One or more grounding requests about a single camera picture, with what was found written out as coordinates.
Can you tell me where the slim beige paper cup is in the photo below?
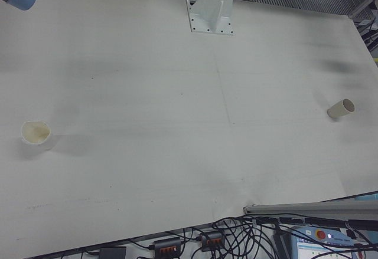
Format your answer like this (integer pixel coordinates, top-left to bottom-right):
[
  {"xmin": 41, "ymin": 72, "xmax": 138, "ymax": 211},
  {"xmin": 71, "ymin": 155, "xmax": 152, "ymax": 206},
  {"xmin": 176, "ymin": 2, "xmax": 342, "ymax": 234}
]
[{"xmin": 327, "ymin": 99, "xmax": 355, "ymax": 120}]

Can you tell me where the wide white paper cup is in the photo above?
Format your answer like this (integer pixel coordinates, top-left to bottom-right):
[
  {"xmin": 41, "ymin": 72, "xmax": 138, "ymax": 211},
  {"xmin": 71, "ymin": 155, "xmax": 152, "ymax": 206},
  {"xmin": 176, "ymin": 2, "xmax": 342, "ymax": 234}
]
[{"xmin": 20, "ymin": 120, "xmax": 53, "ymax": 151}]

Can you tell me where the black orange usb hub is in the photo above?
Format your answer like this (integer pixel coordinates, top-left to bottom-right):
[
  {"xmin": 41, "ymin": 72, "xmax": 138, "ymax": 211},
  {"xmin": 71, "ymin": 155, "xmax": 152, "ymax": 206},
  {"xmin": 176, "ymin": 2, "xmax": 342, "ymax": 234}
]
[
  {"xmin": 200, "ymin": 231, "xmax": 224, "ymax": 252},
  {"xmin": 152, "ymin": 237, "xmax": 183, "ymax": 255}
]

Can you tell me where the black power adapter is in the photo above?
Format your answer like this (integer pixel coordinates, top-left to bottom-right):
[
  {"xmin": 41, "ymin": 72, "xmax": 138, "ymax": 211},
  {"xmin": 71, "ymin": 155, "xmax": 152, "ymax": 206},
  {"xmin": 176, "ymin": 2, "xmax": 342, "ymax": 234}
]
[{"xmin": 99, "ymin": 247, "xmax": 128, "ymax": 259}]

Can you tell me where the teach pendant with red button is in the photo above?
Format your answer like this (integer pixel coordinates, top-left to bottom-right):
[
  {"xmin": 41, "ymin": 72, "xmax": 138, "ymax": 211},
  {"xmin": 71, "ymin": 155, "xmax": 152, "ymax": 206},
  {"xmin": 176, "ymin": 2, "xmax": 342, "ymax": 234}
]
[{"xmin": 291, "ymin": 225, "xmax": 378, "ymax": 259}]

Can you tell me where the light blue plastic bin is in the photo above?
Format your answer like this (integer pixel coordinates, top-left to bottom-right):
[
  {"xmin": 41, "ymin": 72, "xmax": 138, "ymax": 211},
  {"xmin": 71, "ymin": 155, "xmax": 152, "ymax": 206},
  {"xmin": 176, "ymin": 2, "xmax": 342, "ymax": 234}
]
[{"xmin": 356, "ymin": 193, "xmax": 378, "ymax": 204}]

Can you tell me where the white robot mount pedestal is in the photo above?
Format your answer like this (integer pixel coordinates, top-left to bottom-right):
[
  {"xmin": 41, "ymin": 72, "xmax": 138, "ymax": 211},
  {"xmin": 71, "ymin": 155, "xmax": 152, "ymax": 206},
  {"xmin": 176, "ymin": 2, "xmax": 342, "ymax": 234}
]
[{"xmin": 185, "ymin": 0, "xmax": 242, "ymax": 37}]

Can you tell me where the black cable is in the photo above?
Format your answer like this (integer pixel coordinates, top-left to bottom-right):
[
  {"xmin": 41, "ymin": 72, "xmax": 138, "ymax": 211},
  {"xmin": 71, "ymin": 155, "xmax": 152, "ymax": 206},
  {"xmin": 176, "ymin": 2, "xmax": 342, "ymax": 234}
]
[{"xmin": 212, "ymin": 215, "xmax": 284, "ymax": 259}]

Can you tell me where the aluminium profile rail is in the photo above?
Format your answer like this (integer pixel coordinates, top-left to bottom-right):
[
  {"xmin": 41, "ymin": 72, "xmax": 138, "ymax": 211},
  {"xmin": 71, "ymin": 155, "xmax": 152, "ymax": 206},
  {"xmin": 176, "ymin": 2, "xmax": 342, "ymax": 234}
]
[{"xmin": 243, "ymin": 200, "xmax": 378, "ymax": 216}]

